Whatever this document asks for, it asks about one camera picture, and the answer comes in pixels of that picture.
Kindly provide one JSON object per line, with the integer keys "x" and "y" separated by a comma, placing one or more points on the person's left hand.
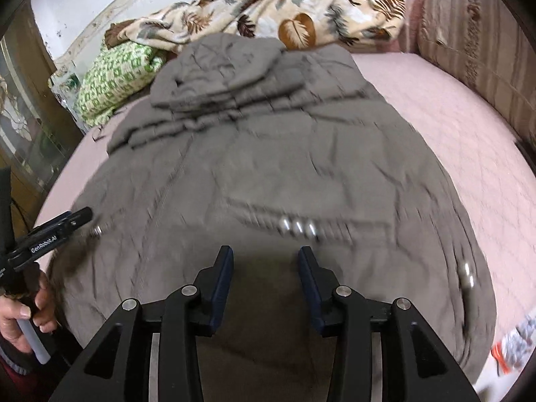
{"x": 12, "y": 322}

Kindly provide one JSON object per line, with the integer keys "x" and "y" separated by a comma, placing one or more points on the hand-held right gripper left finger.
{"x": 224, "y": 287}

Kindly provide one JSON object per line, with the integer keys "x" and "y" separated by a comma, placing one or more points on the floral plastic bag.
{"x": 65, "y": 90}

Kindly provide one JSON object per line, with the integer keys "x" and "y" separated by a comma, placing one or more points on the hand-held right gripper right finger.
{"x": 307, "y": 289}

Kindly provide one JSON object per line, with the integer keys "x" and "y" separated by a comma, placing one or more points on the leaf print blanket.
{"x": 318, "y": 8}

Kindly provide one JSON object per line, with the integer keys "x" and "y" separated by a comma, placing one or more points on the white and orange sneaker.
{"x": 513, "y": 347}

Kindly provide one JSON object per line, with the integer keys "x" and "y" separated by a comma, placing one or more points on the wooden door with glass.
{"x": 29, "y": 50}

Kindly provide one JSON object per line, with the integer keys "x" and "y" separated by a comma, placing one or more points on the striped floral sofa cushion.
{"x": 481, "y": 42}

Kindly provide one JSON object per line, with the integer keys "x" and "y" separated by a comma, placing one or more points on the green checked pillow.
{"x": 117, "y": 75}

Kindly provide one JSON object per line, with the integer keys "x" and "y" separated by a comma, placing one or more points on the pink quilted sofa bed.
{"x": 460, "y": 134}

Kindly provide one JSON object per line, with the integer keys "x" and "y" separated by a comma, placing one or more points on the grey-brown quilted hooded jacket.
{"x": 293, "y": 155}

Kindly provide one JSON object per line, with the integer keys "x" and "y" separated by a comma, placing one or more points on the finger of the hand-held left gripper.
{"x": 77, "y": 217}

